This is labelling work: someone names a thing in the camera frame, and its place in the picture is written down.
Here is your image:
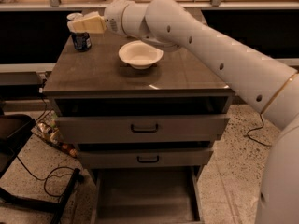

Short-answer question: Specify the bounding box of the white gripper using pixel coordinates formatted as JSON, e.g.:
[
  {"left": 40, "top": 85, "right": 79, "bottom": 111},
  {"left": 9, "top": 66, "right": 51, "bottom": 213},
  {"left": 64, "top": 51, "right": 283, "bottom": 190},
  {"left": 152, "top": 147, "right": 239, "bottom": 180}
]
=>
[{"left": 67, "top": 0, "right": 130, "bottom": 36}]

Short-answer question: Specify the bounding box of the blue pepsi can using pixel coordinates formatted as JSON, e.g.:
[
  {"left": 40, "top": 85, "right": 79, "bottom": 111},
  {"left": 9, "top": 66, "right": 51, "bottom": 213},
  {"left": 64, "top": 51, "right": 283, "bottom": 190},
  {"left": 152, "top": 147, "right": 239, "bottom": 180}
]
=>
[{"left": 66, "top": 13, "right": 92, "bottom": 51}]

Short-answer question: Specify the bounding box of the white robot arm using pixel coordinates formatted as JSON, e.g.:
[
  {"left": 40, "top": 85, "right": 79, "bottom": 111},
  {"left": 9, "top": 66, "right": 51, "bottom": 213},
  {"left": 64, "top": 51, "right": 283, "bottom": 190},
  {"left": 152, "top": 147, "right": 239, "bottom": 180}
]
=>
[{"left": 67, "top": 0, "right": 299, "bottom": 224}]

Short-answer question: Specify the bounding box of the grey drawer cabinet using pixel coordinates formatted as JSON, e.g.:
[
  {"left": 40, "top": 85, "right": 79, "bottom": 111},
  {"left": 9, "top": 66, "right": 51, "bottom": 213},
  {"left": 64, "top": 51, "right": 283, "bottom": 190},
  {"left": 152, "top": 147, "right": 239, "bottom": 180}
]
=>
[{"left": 43, "top": 7, "right": 235, "bottom": 224}]

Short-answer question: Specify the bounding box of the top grey drawer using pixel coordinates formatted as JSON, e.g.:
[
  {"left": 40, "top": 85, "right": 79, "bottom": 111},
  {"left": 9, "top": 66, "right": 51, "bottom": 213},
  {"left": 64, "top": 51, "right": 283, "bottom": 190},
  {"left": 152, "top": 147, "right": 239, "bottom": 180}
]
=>
[{"left": 56, "top": 114, "right": 229, "bottom": 144}]

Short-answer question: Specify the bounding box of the grey drawer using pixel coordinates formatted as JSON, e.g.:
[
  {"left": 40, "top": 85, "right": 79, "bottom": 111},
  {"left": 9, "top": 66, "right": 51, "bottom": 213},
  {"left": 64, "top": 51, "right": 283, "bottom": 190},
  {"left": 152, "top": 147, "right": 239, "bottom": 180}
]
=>
[
  {"left": 78, "top": 148, "right": 213, "bottom": 169},
  {"left": 56, "top": 114, "right": 229, "bottom": 144}
]

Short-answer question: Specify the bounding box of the middle grey drawer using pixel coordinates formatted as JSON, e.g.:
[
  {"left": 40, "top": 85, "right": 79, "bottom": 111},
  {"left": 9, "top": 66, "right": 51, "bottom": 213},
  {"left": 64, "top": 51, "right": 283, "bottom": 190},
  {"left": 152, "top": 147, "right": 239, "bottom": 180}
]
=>
[{"left": 78, "top": 148, "right": 213, "bottom": 169}]

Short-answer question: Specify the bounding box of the bottom open drawer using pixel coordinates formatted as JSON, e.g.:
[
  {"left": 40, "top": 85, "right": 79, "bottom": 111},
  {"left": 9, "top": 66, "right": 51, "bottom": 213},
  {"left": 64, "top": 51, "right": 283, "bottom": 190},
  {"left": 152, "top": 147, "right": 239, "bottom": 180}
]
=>
[{"left": 91, "top": 167, "right": 204, "bottom": 224}]

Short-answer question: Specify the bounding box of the white paper bowl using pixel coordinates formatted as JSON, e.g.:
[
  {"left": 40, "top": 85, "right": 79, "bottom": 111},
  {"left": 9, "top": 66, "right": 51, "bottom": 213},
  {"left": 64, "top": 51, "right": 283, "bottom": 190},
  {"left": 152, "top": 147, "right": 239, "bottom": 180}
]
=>
[{"left": 119, "top": 41, "right": 164, "bottom": 70}]

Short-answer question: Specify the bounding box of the black chair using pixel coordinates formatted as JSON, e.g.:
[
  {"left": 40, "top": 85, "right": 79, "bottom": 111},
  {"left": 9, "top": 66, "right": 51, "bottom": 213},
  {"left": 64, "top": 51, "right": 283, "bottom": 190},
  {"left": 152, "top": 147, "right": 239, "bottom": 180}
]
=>
[{"left": 0, "top": 113, "right": 82, "bottom": 224}]

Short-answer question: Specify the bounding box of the wire basket with items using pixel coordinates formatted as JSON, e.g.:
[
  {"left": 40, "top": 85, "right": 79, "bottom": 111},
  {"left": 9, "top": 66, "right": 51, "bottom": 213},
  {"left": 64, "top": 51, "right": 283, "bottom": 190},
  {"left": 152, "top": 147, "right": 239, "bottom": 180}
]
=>
[{"left": 33, "top": 110, "right": 77, "bottom": 158}]

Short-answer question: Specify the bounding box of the black cable on floor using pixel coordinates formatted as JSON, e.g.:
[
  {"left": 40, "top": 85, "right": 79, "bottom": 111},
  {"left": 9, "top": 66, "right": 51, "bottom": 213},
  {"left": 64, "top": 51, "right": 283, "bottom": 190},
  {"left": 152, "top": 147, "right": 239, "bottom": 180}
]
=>
[{"left": 16, "top": 155, "right": 78, "bottom": 199}]

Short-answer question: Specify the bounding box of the black power adapter cable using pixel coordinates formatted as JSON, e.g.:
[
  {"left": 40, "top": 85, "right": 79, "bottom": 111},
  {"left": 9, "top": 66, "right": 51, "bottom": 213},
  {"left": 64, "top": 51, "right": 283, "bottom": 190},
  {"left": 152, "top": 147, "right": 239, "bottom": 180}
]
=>
[{"left": 243, "top": 113, "right": 273, "bottom": 147}]

